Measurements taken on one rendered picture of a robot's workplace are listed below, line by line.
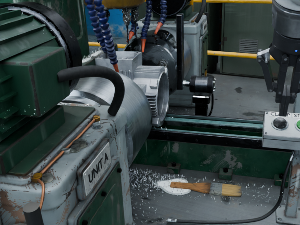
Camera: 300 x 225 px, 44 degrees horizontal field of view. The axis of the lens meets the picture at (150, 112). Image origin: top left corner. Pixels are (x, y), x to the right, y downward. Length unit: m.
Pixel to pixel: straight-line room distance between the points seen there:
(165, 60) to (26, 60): 0.91
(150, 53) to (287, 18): 0.81
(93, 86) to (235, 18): 3.53
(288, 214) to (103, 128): 0.57
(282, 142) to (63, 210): 0.53
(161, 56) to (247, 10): 2.95
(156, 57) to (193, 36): 0.25
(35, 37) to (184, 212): 0.63
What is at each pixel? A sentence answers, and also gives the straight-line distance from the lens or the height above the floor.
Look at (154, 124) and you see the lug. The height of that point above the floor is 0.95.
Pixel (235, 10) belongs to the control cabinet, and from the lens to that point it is 4.27.
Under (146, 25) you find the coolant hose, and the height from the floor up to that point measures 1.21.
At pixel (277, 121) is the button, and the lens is 0.88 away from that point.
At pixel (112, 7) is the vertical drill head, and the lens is 1.06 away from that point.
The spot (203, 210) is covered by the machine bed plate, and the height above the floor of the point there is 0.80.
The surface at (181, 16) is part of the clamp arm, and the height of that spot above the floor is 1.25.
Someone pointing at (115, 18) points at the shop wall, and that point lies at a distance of 7.16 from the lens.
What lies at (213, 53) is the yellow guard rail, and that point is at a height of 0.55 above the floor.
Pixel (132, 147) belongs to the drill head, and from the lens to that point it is 0.83.
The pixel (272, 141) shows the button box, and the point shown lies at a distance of 0.89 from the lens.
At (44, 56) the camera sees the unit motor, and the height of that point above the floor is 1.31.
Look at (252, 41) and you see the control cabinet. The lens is 4.28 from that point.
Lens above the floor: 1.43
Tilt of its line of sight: 23 degrees down
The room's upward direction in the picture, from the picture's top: 3 degrees counter-clockwise
